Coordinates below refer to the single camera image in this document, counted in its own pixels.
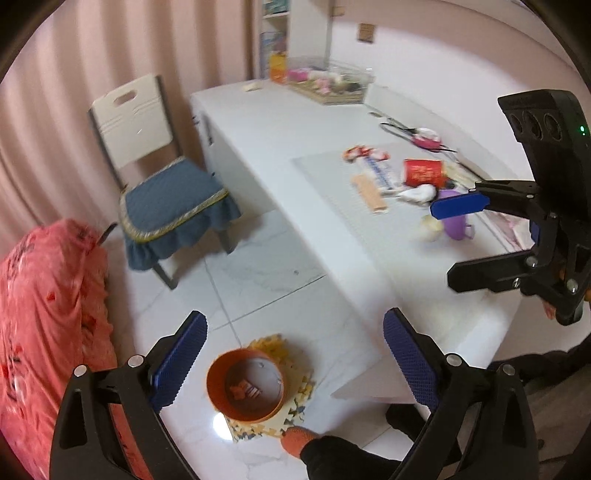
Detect white and blue wrapper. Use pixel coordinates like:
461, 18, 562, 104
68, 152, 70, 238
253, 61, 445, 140
364, 156, 403, 193

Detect pink round case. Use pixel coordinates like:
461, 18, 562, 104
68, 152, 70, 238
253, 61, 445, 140
412, 128, 445, 149

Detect small cream cup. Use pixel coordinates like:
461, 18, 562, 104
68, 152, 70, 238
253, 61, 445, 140
419, 215, 445, 243

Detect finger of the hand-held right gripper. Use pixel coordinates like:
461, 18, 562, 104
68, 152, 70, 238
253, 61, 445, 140
430, 180, 541, 221
446, 248, 539, 293

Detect orange round bin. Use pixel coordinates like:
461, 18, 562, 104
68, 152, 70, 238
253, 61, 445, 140
206, 349, 287, 422

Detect pink printed blanket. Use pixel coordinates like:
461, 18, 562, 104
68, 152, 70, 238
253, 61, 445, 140
0, 218, 119, 480

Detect grey translucent desk mat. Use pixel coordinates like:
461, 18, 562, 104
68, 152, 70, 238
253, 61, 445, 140
291, 142, 514, 278

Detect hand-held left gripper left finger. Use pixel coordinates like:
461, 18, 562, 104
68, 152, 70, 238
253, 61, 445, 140
48, 310, 208, 480

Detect crumpled white tissue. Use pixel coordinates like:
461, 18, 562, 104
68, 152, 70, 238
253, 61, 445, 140
398, 184, 437, 205

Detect white folding chair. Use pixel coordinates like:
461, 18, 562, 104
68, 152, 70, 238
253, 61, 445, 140
88, 74, 242, 291

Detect pink and white cloth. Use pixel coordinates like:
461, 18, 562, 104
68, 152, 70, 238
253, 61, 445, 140
492, 216, 533, 252

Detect blue fringed seat cushion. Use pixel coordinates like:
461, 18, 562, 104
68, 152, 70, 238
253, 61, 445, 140
119, 156, 242, 271

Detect pink curtain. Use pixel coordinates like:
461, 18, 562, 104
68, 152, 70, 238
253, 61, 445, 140
0, 0, 262, 232

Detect black scissors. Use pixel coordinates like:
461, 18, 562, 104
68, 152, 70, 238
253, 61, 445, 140
380, 116, 419, 138

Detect yellow foam puzzle mat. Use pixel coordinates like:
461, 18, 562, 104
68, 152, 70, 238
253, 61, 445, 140
224, 333, 317, 444

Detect purple plastic cup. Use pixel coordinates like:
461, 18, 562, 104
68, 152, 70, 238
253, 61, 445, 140
436, 188, 477, 241

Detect white desk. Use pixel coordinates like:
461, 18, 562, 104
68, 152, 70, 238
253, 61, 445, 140
190, 79, 539, 400

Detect clear tray of items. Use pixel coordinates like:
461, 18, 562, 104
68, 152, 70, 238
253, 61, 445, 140
287, 66, 376, 106

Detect white bookshelf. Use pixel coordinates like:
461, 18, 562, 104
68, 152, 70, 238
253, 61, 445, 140
257, 0, 293, 80

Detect tan rectangular block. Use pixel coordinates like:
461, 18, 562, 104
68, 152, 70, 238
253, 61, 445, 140
351, 174, 389, 216

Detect orange crumpled wrapper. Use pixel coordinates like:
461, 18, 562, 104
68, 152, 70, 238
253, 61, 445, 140
226, 379, 262, 401

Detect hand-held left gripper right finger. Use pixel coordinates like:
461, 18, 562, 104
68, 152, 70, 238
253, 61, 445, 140
382, 308, 542, 480

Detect orange bottle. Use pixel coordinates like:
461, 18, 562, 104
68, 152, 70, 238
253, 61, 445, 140
270, 52, 289, 85

